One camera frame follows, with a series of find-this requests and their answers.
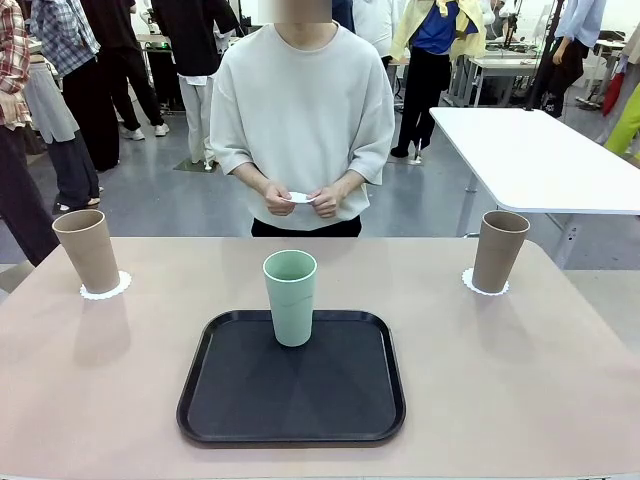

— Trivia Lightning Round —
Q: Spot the person's right hand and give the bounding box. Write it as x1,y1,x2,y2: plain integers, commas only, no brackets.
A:
262,183,296,217

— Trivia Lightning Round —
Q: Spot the person's left hand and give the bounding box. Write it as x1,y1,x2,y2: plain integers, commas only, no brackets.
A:
309,183,346,219

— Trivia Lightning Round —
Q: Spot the green tall cup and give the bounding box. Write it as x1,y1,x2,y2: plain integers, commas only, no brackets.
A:
262,250,319,347

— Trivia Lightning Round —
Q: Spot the brown tall cup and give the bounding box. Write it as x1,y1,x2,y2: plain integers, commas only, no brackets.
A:
52,209,122,295
472,210,531,294

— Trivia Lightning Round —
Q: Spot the person's right forearm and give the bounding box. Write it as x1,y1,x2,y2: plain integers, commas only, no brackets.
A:
234,165,279,194

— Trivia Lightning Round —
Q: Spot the person's left forearm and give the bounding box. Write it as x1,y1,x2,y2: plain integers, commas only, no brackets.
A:
332,169,364,196

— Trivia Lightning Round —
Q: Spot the person in beige sweater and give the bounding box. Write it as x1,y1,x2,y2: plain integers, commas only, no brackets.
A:
209,0,396,239

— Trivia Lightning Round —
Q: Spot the black plastic tray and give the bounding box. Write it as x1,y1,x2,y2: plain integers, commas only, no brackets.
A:
176,309,407,449

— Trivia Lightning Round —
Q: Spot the person in yellow jacket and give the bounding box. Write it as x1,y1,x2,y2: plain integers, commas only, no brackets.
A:
388,0,487,162

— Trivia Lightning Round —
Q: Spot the white side table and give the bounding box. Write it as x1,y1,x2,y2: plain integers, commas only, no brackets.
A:
428,107,640,271

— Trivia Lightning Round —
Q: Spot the person dressed in black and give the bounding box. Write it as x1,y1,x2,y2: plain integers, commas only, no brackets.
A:
79,0,171,142

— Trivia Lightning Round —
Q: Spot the grey background desk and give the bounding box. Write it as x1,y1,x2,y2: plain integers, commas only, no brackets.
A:
447,53,544,109

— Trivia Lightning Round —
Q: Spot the black slanted pole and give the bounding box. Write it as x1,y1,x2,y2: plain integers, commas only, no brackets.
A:
522,0,566,114

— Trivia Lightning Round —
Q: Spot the person in blue plaid shirt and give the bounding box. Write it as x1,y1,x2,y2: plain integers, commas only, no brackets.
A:
29,0,121,174

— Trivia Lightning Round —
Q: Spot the red garment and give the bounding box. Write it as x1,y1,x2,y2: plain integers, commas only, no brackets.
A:
602,69,626,119

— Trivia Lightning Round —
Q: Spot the person in red plaid shirt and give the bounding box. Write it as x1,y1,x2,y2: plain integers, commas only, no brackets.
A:
0,0,61,269

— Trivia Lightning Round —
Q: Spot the lime green garment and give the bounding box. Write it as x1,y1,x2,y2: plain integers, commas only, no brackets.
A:
602,82,640,162

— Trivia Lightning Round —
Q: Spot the person in light blue shirt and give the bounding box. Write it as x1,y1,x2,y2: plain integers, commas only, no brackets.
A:
542,0,609,121

